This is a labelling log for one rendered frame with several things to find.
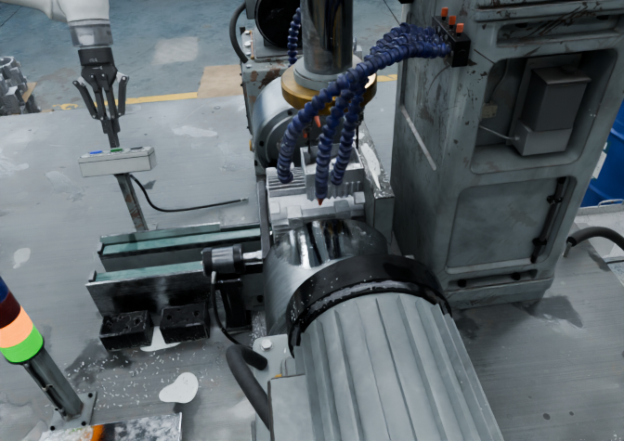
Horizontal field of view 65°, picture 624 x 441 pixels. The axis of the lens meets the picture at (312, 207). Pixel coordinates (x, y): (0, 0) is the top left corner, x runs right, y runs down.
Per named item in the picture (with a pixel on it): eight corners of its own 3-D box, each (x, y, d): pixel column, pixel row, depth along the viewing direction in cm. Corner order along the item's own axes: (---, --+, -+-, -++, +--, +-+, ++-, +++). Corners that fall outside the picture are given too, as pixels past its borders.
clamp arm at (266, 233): (276, 266, 100) (268, 189, 120) (274, 256, 98) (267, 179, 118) (258, 268, 100) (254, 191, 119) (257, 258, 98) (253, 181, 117)
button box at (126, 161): (157, 164, 129) (153, 144, 128) (151, 170, 122) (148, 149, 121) (91, 171, 128) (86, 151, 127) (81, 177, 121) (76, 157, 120)
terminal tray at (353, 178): (354, 167, 113) (354, 140, 108) (363, 196, 105) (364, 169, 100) (302, 173, 112) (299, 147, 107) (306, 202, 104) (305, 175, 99)
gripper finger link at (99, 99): (95, 73, 116) (88, 73, 116) (104, 121, 119) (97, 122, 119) (100, 72, 120) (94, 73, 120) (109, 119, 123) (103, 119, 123)
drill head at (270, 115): (332, 121, 159) (331, 45, 143) (354, 189, 132) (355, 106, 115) (255, 128, 158) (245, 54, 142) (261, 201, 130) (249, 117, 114)
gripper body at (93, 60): (70, 48, 112) (79, 90, 115) (108, 45, 113) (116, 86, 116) (81, 49, 120) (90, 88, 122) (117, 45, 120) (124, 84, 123)
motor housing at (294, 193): (350, 206, 126) (350, 144, 113) (365, 260, 111) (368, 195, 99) (272, 215, 124) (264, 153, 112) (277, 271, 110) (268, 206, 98)
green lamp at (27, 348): (47, 330, 87) (37, 315, 84) (37, 360, 82) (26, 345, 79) (12, 335, 87) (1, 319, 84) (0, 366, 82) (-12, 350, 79)
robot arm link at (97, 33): (102, 19, 111) (108, 46, 112) (114, 21, 119) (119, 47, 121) (61, 22, 110) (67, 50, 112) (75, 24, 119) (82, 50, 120)
